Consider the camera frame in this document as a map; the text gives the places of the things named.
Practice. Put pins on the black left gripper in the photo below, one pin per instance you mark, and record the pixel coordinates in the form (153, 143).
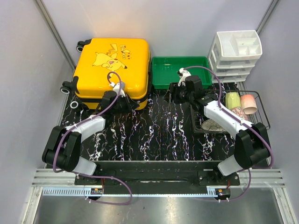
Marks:
(130, 104)

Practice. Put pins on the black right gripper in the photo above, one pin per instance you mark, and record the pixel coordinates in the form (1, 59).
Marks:
(174, 87)

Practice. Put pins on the yellow Pikachu suitcase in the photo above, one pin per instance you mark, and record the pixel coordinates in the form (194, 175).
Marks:
(106, 61)

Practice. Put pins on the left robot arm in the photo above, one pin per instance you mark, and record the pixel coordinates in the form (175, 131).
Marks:
(63, 147)

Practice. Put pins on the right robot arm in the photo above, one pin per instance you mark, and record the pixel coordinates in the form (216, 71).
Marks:
(252, 143)

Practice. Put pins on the green plastic tray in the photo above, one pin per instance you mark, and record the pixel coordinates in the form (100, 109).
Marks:
(165, 70)

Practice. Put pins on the speckled grey plate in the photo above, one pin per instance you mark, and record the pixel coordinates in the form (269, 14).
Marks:
(211, 125)

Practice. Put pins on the pale green faceted cup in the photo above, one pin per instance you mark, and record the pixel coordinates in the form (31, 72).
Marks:
(232, 100)

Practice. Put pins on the pink skull pattern cup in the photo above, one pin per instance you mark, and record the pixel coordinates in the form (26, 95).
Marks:
(240, 113)

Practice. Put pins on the pink marbled cup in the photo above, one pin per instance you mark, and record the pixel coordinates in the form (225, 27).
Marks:
(248, 104)

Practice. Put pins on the white drawer organizer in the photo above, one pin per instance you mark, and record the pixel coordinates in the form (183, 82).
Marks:
(234, 54)

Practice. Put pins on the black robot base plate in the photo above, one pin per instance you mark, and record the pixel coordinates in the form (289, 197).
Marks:
(153, 189)

